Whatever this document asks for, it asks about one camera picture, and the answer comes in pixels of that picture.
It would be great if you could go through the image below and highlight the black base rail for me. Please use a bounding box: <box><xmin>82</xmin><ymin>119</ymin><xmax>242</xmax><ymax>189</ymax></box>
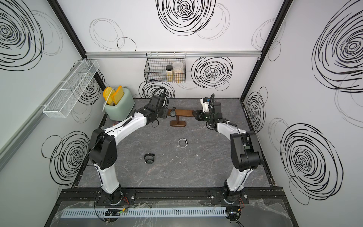
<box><xmin>56</xmin><ymin>187</ymin><xmax>286</xmax><ymax>206</ymax></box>

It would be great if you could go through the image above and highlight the black strap watch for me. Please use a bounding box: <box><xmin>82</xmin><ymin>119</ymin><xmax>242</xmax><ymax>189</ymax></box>
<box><xmin>169</xmin><ymin>107</ymin><xmax>177</xmax><ymax>117</ymax></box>

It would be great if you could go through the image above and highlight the white watch band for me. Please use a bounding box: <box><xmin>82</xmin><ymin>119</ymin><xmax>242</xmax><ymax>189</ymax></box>
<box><xmin>178</xmin><ymin>138</ymin><xmax>188</xmax><ymax>148</ymax></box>

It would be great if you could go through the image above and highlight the mint green toaster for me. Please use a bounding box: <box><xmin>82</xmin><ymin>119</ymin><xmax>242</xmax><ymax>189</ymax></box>
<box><xmin>104</xmin><ymin>88</ymin><xmax>135</xmax><ymax>122</ymax></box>

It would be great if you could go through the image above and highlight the wooden watch stand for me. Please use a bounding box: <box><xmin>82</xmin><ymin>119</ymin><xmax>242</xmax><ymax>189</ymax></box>
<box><xmin>167</xmin><ymin>109</ymin><xmax>193</xmax><ymax>127</ymax></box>

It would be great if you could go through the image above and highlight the round yellow toast slice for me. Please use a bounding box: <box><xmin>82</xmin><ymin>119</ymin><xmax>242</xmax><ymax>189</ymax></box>
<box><xmin>103</xmin><ymin>87</ymin><xmax>115</xmax><ymax>106</ymax></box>

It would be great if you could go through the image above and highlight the black lid spice jar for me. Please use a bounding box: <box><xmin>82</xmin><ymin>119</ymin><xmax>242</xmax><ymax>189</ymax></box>
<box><xmin>165</xmin><ymin>65</ymin><xmax>174</xmax><ymax>82</ymax></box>

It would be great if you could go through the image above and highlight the black wire basket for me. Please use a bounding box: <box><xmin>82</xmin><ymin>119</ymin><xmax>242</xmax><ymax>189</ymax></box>
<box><xmin>144</xmin><ymin>52</ymin><xmax>186</xmax><ymax>84</ymax></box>

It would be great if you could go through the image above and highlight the grey slotted cable duct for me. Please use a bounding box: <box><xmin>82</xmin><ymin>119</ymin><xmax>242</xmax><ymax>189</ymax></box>
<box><xmin>60</xmin><ymin>207</ymin><xmax>227</xmax><ymax>219</ymax></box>

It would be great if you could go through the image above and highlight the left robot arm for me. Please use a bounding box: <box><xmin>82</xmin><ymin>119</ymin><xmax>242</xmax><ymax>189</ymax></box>
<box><xmin>88</xmin><ymin>87</ymin><xmax>167</xmax><ymax>205</ymax></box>

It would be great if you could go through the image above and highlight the clear plastic jar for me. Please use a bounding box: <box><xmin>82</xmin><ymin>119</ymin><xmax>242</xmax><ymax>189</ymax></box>
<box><xmin>172</xmin><ymin>61</ymin><xmax>184</xmax><ymax>83</ymax></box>

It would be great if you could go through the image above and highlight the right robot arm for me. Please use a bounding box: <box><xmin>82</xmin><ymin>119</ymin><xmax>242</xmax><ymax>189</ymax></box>
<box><xmin>193</xmin><ymin>94</ymin><xmax>263</xmax><ymax>202</ymax></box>

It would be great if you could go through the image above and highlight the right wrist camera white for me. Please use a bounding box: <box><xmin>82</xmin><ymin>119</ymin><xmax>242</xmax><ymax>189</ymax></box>
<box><xmin>200</xmin><ymin>97</ymin><xmax>210</xmax><ymax>113</ymax></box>

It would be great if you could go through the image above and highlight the white wire shelf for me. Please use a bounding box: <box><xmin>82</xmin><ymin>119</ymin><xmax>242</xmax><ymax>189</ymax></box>
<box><xmin>43</xmin><ymin>59</ymin><xmax>100</xmax><ymax>118</ymax></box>

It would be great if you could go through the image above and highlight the black round watch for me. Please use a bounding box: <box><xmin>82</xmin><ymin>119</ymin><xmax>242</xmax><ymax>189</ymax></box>
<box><xmin>144</xmin><ymin>153</ymin><xmax>155</xmax><ymax>165</ymax></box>

